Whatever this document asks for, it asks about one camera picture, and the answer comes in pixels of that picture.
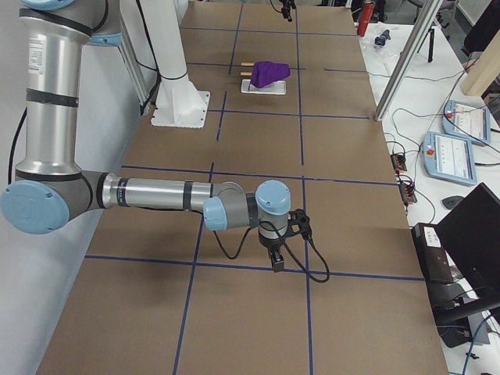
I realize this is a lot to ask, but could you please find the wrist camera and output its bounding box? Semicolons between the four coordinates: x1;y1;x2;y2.
284;209;313;241

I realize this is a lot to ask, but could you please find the red cylinder bottle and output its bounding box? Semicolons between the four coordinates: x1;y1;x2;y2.
356;0;376;37

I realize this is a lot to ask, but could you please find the white towel rack with wooden bars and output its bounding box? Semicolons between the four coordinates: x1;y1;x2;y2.
240;61;291;95

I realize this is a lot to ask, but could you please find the wooden board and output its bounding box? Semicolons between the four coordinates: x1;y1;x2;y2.
461;8;499;96

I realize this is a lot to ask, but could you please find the far teach pendant tablet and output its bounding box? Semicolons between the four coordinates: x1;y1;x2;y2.
442;100;491;145

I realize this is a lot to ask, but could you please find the teach pendant tablet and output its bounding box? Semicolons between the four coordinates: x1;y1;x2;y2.
421;131;477;186
442;100;491;145

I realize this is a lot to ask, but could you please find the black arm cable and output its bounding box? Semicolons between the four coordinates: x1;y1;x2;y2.
212;220;331;284

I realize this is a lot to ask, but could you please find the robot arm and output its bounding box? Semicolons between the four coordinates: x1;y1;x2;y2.
1;1;293;272

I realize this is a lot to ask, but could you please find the crumpled clear plastic wrap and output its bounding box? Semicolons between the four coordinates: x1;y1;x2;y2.
359;23;401;74

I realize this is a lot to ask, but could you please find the near teach pendant tablet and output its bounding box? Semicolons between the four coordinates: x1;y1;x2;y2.
421;131;477;186

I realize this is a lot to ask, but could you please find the black computer mouse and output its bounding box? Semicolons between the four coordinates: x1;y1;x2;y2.
441;195;464;210

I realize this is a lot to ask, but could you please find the aluminium frame post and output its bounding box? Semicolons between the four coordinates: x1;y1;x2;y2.
374;0;441;122

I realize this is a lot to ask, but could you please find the purple towel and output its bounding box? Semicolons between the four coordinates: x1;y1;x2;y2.
250;61;291;88

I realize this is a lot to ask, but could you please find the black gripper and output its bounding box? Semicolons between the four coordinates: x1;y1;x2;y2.
260;237;284;272
280;0;294;22

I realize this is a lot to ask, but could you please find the black mini computer box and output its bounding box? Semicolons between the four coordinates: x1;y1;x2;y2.
411;223;459;285

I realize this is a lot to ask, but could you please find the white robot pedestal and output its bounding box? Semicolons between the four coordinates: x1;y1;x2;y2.
120;1;210;129

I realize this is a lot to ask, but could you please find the black monitor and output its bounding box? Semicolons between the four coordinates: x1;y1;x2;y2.
427;183;499;348

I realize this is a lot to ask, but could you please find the dark blue folded umbrella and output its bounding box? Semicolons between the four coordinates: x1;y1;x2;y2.
374;29;391;48

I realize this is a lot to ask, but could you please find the orange black connector block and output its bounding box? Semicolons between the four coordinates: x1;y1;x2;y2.
391;153;407;174
398;180;417;206

